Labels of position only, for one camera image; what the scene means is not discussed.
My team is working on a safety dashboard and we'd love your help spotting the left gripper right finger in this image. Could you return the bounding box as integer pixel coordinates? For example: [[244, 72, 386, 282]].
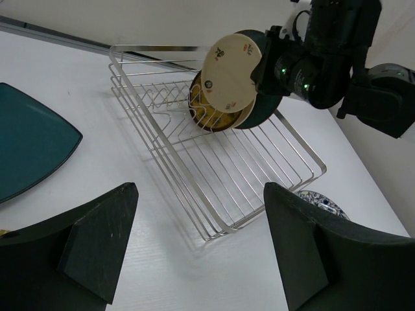
[[263, 182, 414, 310]]

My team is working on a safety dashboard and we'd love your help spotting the square teal plate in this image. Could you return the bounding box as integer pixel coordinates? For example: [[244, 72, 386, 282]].
[[1, 82, 83, 203]]

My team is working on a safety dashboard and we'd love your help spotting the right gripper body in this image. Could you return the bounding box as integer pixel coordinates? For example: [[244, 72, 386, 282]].
[[250, 1, 381, 109]]

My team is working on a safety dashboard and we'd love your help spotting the round teal plate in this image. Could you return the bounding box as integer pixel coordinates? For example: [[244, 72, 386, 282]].
[[236, 29, 282, 130]]

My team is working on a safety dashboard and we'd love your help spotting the wire dish rack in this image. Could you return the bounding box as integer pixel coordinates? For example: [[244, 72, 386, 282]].
[[109, 45, 327, 241]]

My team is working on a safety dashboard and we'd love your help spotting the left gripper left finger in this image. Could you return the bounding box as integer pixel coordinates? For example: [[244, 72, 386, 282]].
[[1, 182, 139, 310]]

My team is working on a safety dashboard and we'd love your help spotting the blue floral white plate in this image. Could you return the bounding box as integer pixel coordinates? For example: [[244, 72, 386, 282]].
[[295, 190, 350, 220]]

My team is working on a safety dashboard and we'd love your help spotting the plain cream plate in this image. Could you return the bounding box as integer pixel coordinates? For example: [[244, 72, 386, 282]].
[[232, 99, 256, 128]]

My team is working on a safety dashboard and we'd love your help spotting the cream plate with characters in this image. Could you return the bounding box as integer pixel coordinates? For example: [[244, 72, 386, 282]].
[[201, 34, 262, 113]]

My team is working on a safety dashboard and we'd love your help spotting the brown gold patterned plate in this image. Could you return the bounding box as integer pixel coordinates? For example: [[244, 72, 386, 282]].
[[188, 71, 247, 132]]

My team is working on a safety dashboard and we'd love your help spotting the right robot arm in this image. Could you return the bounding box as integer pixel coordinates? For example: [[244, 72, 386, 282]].
[[250, 1, 414, 139]]

